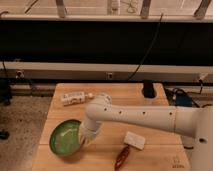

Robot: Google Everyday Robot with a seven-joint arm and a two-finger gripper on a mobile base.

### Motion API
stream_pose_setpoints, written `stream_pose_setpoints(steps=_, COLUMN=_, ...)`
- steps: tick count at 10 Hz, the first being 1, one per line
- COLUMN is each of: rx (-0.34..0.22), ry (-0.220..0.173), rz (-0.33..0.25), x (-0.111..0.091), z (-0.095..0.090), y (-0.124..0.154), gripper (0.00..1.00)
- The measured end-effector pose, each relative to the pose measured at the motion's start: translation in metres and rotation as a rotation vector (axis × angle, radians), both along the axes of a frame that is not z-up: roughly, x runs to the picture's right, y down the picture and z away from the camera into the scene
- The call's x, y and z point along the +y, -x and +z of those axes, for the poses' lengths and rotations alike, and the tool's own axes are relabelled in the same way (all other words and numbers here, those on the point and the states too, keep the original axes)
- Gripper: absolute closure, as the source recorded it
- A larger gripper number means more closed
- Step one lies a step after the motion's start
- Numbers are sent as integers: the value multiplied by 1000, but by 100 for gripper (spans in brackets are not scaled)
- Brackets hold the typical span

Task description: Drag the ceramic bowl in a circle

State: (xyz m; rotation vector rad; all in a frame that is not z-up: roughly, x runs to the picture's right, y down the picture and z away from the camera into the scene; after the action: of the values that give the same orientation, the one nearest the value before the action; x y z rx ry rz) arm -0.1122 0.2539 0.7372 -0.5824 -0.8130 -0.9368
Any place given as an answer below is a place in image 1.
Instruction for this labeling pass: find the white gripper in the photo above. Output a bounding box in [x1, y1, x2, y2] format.
[78, 123, 100, 146]

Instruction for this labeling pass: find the green ceramic bowl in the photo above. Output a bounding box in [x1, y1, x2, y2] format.
[49, 119, 81, 156]

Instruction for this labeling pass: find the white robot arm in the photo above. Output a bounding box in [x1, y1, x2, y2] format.
[79, 94, 213, 171]

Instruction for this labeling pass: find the white plastic bottle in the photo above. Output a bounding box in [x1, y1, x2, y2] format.
[61, 91, 94, 106]

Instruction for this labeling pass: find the red chili pepper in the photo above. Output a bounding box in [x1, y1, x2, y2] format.
[114, 145, 130, 171]

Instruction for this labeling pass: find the white sponge block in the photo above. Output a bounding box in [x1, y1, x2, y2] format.
[124, 132, 146, 150]

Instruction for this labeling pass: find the black cylindrical post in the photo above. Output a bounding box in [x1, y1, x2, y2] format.
[142, 80, 156, 98]

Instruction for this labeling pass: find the blue box with cables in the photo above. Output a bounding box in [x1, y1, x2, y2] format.
[165, 88, 200, 108]

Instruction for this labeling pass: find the black hanging cable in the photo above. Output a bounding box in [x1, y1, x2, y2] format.
[125, 13, 165, 83]

